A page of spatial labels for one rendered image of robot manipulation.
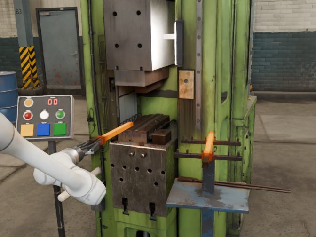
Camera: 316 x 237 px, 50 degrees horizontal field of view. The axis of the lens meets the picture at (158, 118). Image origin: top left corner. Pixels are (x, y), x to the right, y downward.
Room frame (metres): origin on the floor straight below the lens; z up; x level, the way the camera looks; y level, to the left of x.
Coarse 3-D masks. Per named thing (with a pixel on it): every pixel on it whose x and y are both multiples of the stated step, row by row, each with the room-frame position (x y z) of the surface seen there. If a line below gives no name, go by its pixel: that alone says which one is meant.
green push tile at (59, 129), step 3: (57, 123) 2.02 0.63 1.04; (60, 123) 2.02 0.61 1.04; (63, 123) 2.02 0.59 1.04; (54, 126) 2.01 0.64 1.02; (57, 126) 2.01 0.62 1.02; (60, 126) 2.01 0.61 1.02; (63, 126) 2.01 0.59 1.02; (54, 129) 2.00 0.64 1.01; (57, 129) 2.00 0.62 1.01; (60, 129) 2.00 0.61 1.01; (63, 129) 2.00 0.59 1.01; (54, 132) 1.99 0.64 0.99; (57, 132) 1.99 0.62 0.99; (60, 132) 1.99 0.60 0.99; (63, 132) 1.99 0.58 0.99
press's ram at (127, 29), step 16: (112, 0) 2.03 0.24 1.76; (128, 0) 1.99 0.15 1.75; (144, 0) 1.96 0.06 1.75; (160, 0) 2.08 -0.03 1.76; (112, 16) 2.03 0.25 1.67; (128, 16) 1.99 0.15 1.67; (144, 16) 1.96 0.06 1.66; (160, 16) 2.08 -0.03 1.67; (112, 32) 2.03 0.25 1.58; (128, 32) 1.99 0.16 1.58; (144, 32) 1.96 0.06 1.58; (160, 32) 2.07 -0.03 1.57; (112, 48) 2.04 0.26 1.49; (128, 48) 2.00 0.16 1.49; (144, 48) 1.96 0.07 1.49; (160, 48) 2.07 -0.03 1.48; (112, 64) 2.04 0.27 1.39; (128, 64) 2.00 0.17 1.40; (144, 64) 1.96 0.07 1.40; (160, 64) 2.06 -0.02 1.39
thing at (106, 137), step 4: (124, 124) 1.89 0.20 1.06; (128, 124) 1.89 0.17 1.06; (132, 124) 1.93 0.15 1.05; (116, 128) 1.79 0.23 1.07; (120, 128) 1.79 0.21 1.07; (124, 128) 1.83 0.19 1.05; (108, 132) 1.72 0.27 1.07; (112, 132) 1.72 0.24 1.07; (116, 132) 1.74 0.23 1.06; (120, 132) 1.79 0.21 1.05; (96, 136) 1.60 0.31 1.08; (100, 136) 1.60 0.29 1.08; (104, 136) 1.62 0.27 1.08; (108, 136) 1.66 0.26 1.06; (112, 136) 1.70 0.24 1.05; (92, 140) 1.54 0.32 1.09; (104, 140) 1.61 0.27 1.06; (100, 144) 1.59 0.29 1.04
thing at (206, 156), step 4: (212, 132) 1.78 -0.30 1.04; (208, 136) 1.71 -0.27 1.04; (212, 136) 1.71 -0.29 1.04; (208, 140) 1.64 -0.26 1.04; (212, 140) 1.64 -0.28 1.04; (208, 144) 1.58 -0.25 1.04; (212, 144) 1.61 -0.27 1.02; (208, 148) 1.53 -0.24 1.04; (204, 152) 1.47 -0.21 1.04; (208, 152) 1.47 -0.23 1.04; (204, 156) 1.41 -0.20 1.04; (208, 156) 1.41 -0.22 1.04; (204, 160) 1.36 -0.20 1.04; (208, 160) 1.36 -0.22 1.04; (204, 164) 1.35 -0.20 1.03; (208, 164) 1.38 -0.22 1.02
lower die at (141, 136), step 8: (136, 120) 2.27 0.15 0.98; (144, 120) 2.23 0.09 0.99; (152, 120) 2.19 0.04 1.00; (160, 120) 2.21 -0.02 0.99; (168, 120) 2.33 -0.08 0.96; (128, 128) 2.04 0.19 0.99; (120, 136) 2.03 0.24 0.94; (128, 136) 2.01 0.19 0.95; (136, 136) 1.99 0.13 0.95; (144, 136) 1.97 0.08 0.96
